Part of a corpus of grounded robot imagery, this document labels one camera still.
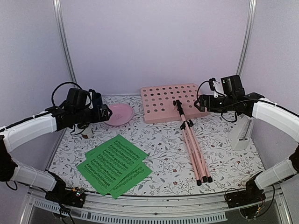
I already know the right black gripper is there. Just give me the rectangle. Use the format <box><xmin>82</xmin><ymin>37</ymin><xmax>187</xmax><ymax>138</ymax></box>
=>
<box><xmin>194</xmin><ymin>94</ymin><xmax>235</xmax><ymax>113</ymax></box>

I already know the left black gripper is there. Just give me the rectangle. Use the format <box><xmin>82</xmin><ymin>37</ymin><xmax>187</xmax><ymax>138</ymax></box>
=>
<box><xmin>74</xmin><ymin>104</ymin><xmax>113</xmax><ymax>125</ymax></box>

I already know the pink music stand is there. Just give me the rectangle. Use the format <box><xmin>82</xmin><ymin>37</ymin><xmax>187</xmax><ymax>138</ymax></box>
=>
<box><xmin>140</xmin><ymin>84</ymin><xmax>213</xmax><ymax>186</ymax></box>

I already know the green sheet music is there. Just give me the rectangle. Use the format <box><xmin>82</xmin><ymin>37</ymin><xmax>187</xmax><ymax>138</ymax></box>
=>
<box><xmin>85</xmin><ymin>135</ymin><xmax>148</xmax><ymax>165</ymax></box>
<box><xmin>77</xmin><ymin>154</ymin><xmax>141</xmax><ymax>195</ymax></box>
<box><xmin>109</xmin><ymin>162</ymin><xmax>152</xmax><ymax>199</ymax></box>

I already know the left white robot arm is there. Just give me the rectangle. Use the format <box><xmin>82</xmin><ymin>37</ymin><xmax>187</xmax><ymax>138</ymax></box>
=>
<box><xmin>0</xmin><ymin>83</ymin><xmax>113</xmax><ymax>203</ymax></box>

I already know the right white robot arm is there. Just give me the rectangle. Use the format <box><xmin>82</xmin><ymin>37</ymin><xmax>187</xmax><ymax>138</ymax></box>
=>
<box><xmin>194</xmin><ymin>75</ymin><xmax>299</xmax><ymax>203</ymax></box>

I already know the pink plate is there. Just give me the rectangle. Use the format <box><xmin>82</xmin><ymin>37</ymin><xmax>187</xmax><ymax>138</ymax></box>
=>
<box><xmin>104</xmin><ymin>103</ymin><xmax>134</xmax><ymax>126</ymax></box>

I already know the dark blue cup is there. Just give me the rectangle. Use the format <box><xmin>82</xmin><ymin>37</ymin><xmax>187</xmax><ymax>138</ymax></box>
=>
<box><xmin>92</xmin><ymin>92</ymin><xmax>103</xmax><ymax>107</ymax></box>

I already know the small brown white jar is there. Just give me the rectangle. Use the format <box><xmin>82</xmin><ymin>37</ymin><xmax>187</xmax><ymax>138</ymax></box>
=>
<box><xmin>77</xmin><ymin>124</ymin><xmax>93</xmax><ymax>139</ymax></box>

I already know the floral table mat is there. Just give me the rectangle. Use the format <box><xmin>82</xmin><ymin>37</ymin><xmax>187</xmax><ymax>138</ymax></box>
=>
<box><xmin>49</xmin><ymin>96</ymin><xmax>264</xmax><ymax>196</ymax></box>

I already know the white metronome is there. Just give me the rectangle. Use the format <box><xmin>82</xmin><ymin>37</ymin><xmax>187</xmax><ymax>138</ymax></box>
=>
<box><xmin>228</xmin><ymin>114</ymin><xmax>254</xmax><ymax>151</ymax></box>

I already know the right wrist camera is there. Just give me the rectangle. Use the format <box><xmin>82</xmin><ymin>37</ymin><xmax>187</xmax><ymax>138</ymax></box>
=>
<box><xmin>208</xmin><ymin>78</ymin><xmax>221</xmax><ymax>98</ymax></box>

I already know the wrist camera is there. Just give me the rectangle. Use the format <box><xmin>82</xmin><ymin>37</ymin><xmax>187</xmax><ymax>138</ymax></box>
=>
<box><xmin>208</xmin><ymin>78</ymin><xmax>221</xmax><ymax>98</ymax></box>
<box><xmin>85</xmin><ymin>89</ymin><xmax>96</xmax><ymax>109</ymax></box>

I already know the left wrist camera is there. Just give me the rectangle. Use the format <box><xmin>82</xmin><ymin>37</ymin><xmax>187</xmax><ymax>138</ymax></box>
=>
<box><xmin>85</xmin><ymin>89</ymin><xmax>96</xmax><ymax>109</ymax></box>

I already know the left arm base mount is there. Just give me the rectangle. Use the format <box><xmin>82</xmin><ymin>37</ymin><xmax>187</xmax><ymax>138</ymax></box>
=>
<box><xmin>45</xmin><ymin>187</ymin><xmax>86</xmax><ymax>208</ymax></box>

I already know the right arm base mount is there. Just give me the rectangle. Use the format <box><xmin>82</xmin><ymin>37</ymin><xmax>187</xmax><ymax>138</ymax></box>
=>
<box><xmin>224</xmin><ymin>188</ymin><xmax>266</xmax><ymax>220</ymax></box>

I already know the front aluminium rail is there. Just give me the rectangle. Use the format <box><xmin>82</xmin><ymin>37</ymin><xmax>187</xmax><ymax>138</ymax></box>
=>
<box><xmin>20</xmin><ymin>186</ymin><xmax>293</xmax><ymax>224</ymax></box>

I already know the right aluminium frame post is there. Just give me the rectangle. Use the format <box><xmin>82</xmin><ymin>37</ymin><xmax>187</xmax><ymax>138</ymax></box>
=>
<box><xmin>236</xmin><ymin>0</ymin><xmax>257</xmax><ymax>76</ymax></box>

